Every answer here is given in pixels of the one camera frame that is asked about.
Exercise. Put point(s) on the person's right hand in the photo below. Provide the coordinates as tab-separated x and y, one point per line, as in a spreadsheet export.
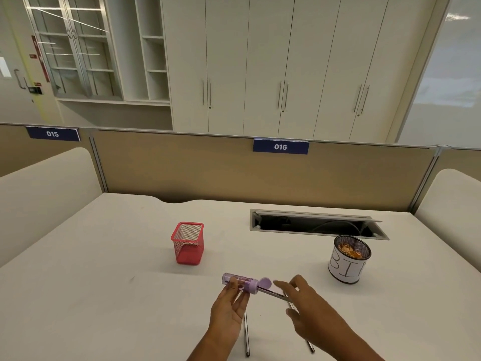
312	315

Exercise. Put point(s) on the person's left hand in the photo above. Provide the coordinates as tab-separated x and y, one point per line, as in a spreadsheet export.
225	319

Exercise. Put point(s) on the person's left thumb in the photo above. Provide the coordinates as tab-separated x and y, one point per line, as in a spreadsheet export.
243	302

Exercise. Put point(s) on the person's right thumb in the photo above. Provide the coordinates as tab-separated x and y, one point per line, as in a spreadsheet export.
293	314

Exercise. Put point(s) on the purple tube pencil sharpener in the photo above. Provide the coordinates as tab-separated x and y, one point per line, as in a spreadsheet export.
248	284

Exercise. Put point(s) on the grey pencil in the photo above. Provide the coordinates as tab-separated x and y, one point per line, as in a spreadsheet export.
311	348
247	344
275	294

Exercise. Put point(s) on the person's right forearm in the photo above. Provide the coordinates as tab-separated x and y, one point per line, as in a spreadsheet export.
353	344

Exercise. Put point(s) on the person's left forearm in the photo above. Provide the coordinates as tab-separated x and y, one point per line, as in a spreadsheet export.
212	351

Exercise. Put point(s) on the black mesh cup white label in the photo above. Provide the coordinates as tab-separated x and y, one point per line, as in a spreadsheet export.
345	268

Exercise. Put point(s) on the red mesh pen holder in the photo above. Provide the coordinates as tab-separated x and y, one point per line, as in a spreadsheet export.
186	246

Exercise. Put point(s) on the pencil shavings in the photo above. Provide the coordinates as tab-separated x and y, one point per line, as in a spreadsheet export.
350	251

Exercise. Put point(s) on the wide beige partition panel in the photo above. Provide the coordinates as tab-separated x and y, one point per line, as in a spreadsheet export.
225	172

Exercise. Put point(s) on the blue number sign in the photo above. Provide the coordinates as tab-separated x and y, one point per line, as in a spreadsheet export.
52	134
280	146

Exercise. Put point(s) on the white side divider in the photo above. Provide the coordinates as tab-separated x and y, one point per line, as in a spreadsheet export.
41	199
454	214

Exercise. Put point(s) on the white cabinet with doors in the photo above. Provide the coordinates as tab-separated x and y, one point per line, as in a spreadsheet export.
255	52

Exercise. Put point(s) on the white open shelf unit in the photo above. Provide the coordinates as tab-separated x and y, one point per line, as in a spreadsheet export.
154	52

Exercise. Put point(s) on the black door lock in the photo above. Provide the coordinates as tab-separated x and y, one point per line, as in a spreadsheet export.
35	89

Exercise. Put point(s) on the glass door cabinet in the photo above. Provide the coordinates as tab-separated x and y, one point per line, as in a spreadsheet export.
75	45

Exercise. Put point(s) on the red door sign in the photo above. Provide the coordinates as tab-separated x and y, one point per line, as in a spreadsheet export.
39	58

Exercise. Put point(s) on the cream door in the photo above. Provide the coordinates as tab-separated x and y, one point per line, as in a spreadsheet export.
15	41

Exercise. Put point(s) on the metal partition post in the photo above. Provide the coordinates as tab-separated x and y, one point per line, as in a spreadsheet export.
97	165
426	180

